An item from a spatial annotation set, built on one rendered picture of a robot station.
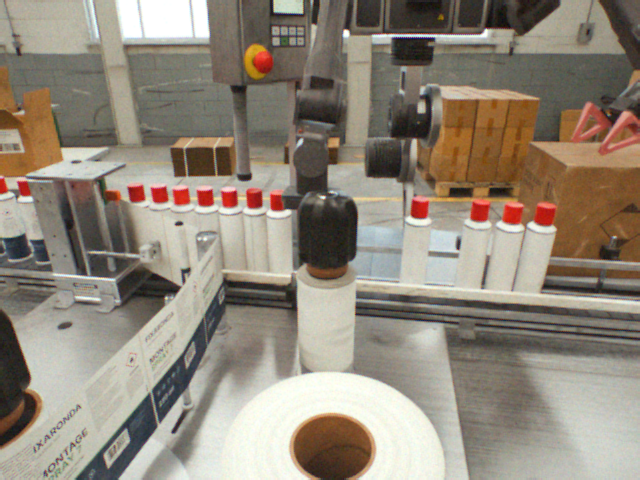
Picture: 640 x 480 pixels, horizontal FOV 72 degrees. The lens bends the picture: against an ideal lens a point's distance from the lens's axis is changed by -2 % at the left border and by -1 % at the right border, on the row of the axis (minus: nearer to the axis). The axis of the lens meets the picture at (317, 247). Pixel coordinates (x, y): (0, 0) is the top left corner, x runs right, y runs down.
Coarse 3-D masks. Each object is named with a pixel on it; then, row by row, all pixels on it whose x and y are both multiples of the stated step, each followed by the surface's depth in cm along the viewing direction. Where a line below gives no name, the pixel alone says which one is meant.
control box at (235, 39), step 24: (216, 0) 78; (240, 0) 74; (264, 0) 77; (216, 24) 80; (240, 24) 76; (264, 24) 79; (288, 24) 83; (216, 48) 82; (240, 48) 78; (264, 48) 80; (288, 48) 84; (216, 72) 84; (240, 72) 79; (288, 72) 86
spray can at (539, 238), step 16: (544, 208) 80; (528, 224) 84; (544, 224) 81; (528, 240) 84; (544, 240) 82; (528, 256) 84; (544, 256) 83; (528, 272) 85; (544, 272) 85; (528, 288) 87; (528, 304) 88
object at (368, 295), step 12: (0, 264) 104; (12, 264) 104; (24, 264) 104; (36, 264) 104; (156, 276) 99; (252, 288) 95; (264, 288) 94; (276, 288) 94; (384, 300) 91; (396, 300) 90; (408, 300) 90; (420, 300) 90; (432, 300) 90; (444, 300) 90; (456, 300) 90; (480, 300) 90; (636, 300) 90; (528, 312) 87; (540, 312) 86; (552, 312) 86; (564, 312) 86; (576, 312) 86; (588, 312) 86; (600, 312) 86; (612, 312) 86
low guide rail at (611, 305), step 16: (224, 272) 94; (240, 272) 94; (256, 272) 94; (368, 288) 90; (384, 288) 89; (400, 288) 89; (416, 288) 88; (432, 288) 88; (448, 288) 88; (464, 288) 87; (544, 304) 85; (560, 304) 85; (576, 304) 84; (592, 304) 84; (608, 304) 83; (624, 304) 83
